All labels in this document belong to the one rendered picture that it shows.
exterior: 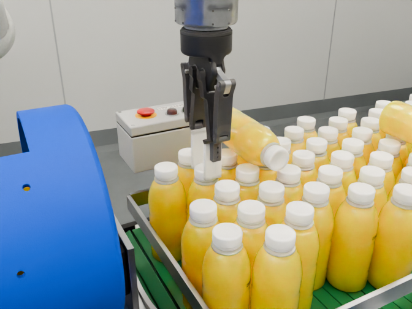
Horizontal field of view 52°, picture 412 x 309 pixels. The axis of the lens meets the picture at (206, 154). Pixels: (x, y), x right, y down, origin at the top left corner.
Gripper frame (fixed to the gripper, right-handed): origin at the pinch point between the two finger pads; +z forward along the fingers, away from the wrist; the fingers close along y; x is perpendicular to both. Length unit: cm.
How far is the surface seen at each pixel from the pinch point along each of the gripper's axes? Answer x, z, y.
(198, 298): -10.0, 12.2, 16.7
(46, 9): 16, 5, -257
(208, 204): -5.0, 2.4, 10.3
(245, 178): 4.6, 3.2, 4.9
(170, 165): -4.9, 2.4, -3.5
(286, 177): 10.3, 2.9, 8.2
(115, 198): 28, 110, -173
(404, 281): 17.2, 12.2, 27.4
